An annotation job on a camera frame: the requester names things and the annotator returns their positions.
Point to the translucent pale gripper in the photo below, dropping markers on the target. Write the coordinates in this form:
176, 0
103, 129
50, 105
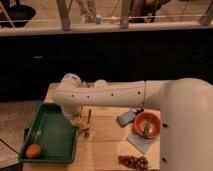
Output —
75, 120

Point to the yellow banana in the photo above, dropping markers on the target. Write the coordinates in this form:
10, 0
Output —
83, 125

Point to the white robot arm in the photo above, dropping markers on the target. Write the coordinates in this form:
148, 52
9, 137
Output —
185, 106

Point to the green plastic tray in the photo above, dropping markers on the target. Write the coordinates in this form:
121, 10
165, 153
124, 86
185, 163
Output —
56, 136

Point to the metal fork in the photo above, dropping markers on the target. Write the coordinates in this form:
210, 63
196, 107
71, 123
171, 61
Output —
87, 130

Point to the wooden table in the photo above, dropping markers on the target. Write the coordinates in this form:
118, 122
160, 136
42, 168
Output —
98, 152

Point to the white cup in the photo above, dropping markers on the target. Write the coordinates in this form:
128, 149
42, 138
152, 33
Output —
100, 83

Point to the blue sponge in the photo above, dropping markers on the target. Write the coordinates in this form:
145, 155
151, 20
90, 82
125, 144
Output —
125, 118

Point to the orange fruit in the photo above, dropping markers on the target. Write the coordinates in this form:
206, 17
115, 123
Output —
33, 151

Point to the grey blue cloth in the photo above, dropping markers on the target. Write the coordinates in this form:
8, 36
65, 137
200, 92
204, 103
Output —
139, 143

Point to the green vegetable in bowl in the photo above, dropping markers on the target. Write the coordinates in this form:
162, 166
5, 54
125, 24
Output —
146, 131

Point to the orange red bowl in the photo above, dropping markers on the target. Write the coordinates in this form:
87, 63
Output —
141, 119

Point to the bunch of dark grapes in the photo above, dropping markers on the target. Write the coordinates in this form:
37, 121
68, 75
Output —
137, 163

